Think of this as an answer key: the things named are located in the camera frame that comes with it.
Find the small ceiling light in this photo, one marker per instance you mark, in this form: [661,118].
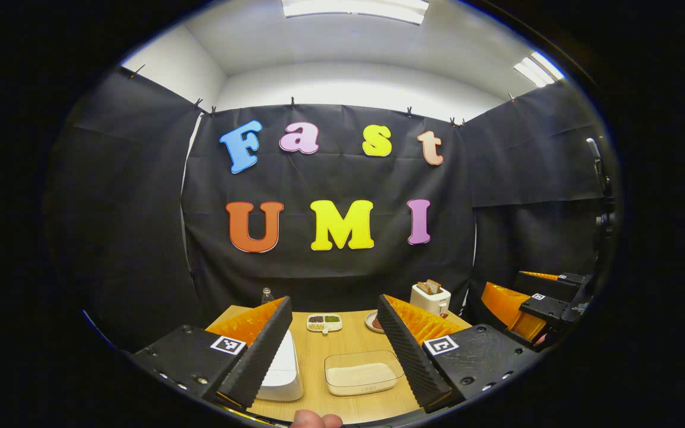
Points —
[537,68]

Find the brown toast slice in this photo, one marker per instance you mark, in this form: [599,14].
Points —
[435,286]
[423,288]

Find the white divided bean dish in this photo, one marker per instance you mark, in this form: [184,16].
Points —
[324,323]

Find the round white plate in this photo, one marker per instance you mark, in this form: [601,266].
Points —
[371,321]

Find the clear rice container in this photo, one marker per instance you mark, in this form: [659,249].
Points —
[360,374]

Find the white rice cooker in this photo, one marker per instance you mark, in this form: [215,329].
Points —
[283,374]

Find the white toaster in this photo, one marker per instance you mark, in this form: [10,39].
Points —
[429,303]

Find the clear plastic water bottle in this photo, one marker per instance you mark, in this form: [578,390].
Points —
[267,296]

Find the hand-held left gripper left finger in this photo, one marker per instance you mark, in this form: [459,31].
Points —
[256,362]

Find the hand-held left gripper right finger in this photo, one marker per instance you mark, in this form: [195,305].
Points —
[405,356]

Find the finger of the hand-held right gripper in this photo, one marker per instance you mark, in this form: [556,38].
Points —
[550,309]
[556,284]

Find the black backdrop cloth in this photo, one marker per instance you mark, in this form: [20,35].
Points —
[330,178]

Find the long ceiling light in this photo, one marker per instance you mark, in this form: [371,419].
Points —
[354,9]

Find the brown fried chicken piece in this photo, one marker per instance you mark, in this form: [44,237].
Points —
[377,323]

